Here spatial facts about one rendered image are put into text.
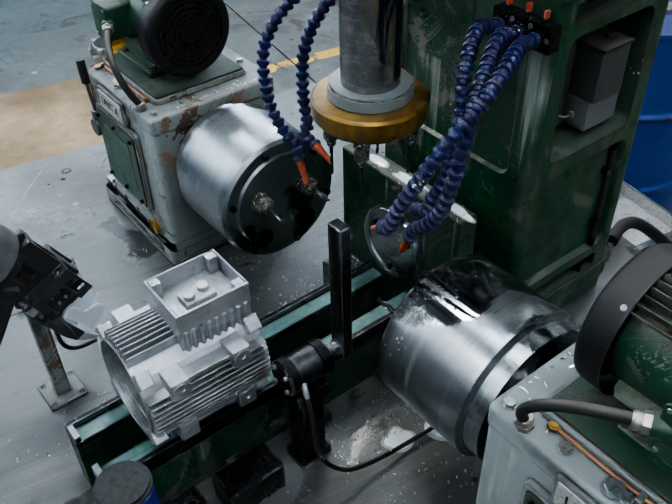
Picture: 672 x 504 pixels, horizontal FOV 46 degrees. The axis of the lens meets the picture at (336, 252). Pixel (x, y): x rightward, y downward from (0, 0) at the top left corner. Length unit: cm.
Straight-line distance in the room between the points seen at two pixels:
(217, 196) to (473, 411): 63
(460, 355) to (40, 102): 311
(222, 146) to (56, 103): 249
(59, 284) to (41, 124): 268
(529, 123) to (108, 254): 99
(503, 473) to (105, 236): 113
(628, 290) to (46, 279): 72
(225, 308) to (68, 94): 288
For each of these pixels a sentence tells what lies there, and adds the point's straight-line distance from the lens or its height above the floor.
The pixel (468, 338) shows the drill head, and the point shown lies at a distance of 107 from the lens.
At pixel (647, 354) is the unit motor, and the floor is 130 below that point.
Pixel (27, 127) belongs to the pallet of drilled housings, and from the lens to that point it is 375.
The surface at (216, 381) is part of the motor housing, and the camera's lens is 117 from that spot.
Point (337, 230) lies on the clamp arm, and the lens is 106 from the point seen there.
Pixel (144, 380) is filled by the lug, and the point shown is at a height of 108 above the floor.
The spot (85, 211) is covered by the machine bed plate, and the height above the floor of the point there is 80.
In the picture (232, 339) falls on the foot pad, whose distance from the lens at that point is 117.
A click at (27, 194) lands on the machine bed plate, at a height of 80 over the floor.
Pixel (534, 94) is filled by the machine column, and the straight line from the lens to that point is 122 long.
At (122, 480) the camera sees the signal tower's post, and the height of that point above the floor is 122.
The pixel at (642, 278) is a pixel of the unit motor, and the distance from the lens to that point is 87.
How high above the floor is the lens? 191
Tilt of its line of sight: 40 degrees down
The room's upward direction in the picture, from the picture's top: 2 degrees counter-clockwise
